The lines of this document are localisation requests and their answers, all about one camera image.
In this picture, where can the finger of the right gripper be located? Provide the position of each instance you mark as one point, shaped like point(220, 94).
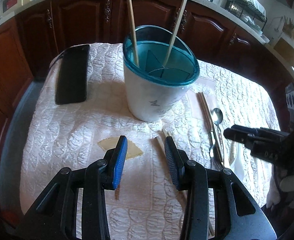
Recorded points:
point(244, 134)

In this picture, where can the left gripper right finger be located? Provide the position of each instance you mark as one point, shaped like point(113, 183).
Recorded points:
point(237, 215)

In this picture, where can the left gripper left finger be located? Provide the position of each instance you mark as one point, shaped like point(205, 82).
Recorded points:
point(53, 213)

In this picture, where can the light wooden chopstick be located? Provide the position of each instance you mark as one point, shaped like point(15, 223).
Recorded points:
point(188, 175)

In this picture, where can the white gloved right hand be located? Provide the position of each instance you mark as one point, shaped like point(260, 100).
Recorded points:
point(280, 182)

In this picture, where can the metal spoon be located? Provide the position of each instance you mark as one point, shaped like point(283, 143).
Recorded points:
point(217, 118)

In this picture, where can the white quilted tablecloth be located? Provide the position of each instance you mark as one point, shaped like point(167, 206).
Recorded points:
point(146, 205)

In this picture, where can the white floral utensil holder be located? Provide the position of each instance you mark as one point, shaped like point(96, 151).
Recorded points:
point(153, 87)

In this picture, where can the black dish rack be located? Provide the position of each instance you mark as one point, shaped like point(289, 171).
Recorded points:
point(250, 12)

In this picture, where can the black rectangular case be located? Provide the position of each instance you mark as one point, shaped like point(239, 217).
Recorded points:
point(71, 86)

